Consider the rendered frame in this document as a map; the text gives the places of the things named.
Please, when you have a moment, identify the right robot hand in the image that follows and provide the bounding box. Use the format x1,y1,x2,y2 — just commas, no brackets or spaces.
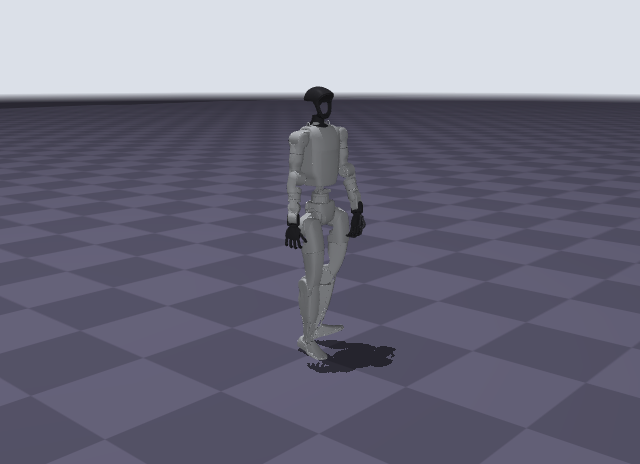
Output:
285,214,307,249

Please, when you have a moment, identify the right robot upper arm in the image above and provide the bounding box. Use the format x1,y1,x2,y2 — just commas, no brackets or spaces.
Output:
288,130,310,186

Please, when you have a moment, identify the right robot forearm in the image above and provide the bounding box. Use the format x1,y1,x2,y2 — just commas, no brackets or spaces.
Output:
287,172,302,224

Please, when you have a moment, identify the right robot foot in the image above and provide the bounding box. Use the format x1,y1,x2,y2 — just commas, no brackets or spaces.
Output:
297,336,328,360

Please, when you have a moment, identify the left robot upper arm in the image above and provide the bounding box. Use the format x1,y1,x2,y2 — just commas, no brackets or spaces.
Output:
337,127,355,178

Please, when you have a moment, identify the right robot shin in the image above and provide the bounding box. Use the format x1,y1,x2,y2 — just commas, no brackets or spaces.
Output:
298,278,320,344

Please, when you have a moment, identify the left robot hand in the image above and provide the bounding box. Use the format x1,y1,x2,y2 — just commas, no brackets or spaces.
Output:
346,201,366,238

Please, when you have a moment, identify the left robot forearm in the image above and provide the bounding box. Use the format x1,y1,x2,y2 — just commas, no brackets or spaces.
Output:
343,173,363,210

